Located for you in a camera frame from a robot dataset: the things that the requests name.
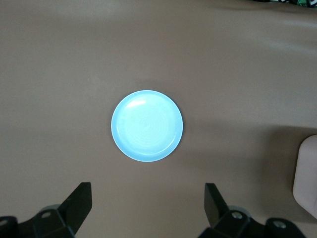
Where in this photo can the blue round plate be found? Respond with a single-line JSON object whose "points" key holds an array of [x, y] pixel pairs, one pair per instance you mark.
{"points": [[147, 126]]}

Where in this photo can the brown table mat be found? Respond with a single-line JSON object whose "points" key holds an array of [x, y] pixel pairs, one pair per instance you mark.
{"points": [[74, 62]]}

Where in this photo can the white lidded storage box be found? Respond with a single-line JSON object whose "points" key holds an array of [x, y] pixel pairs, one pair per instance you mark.
{"points": [[307, 178]]}

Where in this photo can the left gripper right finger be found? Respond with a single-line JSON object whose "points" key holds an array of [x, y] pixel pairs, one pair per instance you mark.
{"points": [[237, 225]]}

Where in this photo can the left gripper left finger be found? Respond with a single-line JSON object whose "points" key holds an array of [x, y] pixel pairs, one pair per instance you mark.
{"points": [[54, 223]]}

